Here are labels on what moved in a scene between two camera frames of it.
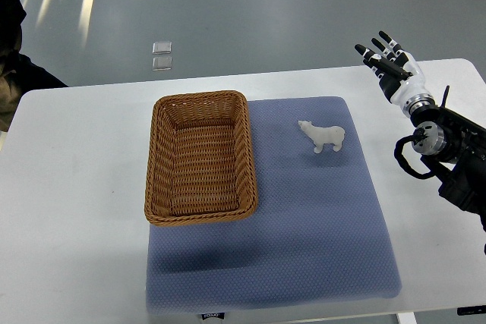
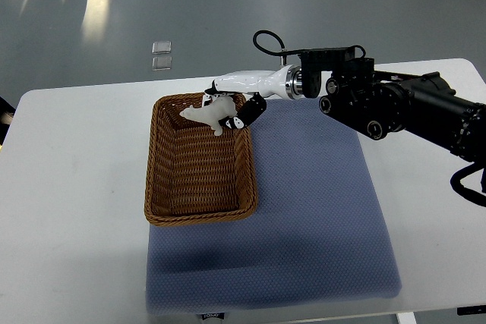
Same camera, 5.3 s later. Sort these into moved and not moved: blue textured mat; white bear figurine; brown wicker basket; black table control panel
Moved: white bear figurine
Not moved: black table control panel; blue textured mat; brown wicker basket
